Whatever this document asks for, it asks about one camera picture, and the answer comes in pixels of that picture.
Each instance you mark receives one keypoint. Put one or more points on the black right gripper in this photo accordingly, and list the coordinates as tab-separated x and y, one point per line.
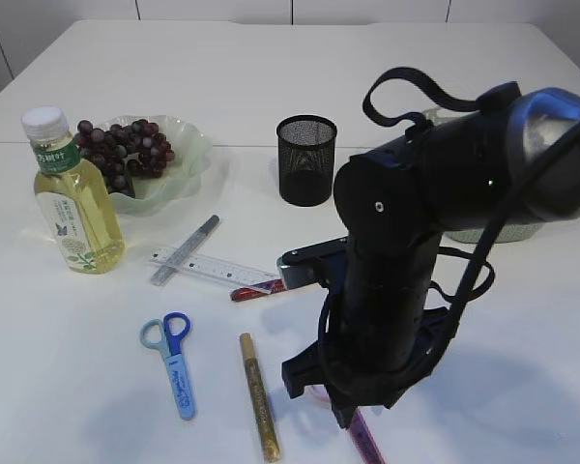
352	385

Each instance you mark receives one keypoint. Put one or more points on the pink capped scissors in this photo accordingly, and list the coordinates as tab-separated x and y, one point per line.
358	431

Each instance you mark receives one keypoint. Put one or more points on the artificial red grape bunch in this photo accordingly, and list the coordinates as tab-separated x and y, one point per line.
138	150

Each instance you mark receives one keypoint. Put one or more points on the yellow tea bottle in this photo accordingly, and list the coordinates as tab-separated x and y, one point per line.
72	195

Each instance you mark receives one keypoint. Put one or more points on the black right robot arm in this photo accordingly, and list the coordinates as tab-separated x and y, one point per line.
422	213

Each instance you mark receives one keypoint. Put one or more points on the gold glitter marker pen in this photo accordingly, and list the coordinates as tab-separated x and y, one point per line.
259	400

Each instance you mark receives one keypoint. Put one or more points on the red marker pen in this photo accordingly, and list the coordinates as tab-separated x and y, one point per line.
256	291

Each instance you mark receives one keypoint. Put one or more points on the clear plastic ruler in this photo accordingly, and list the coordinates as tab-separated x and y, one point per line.
225	272

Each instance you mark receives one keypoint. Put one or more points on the grey marker pen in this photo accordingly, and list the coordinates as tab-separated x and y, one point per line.
186	249

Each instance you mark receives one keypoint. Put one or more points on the black mesh pen holder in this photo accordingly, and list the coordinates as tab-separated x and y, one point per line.
305	159

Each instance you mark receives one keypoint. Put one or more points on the green scalloped glass plate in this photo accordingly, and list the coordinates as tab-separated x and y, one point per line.
180	178

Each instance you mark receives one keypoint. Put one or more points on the blue capped scissors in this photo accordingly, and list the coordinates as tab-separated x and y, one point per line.
169	347

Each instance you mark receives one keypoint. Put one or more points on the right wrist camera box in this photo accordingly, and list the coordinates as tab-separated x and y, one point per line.
323	263

